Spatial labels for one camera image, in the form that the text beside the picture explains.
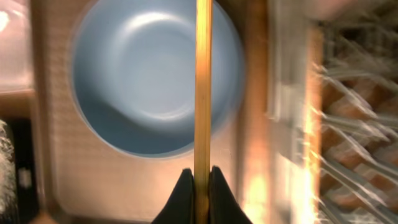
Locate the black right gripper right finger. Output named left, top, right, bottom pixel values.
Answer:
left=209, top=166, right=252, bottom=224

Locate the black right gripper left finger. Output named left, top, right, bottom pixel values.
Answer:
left=152, top=169, right=195, bottom=224

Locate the dark blue plate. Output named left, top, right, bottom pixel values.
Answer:
left=70, top=0, right=245, bottom=158

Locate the wooden chopstick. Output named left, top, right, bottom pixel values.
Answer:
left=194, top=0, right=212, bottom=224

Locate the pile of white rice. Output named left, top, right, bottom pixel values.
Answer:
left=1, top=120, right=17, bottom=218

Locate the pink cup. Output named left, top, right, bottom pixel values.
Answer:
left=305, top=0, right=357, bottom=21

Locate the grey dishwasher rack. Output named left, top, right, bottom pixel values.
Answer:
left=268, top=0, right=397, bottom=223

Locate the brown serving tray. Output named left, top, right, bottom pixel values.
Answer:
left=30, top=1, right=271, bottom=223

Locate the black tray bin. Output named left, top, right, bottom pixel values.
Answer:
left=1, top=119, right=40, bottom=224

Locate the clear plastic bin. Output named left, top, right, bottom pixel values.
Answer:
left=1, top=0, right=33, bottom=93

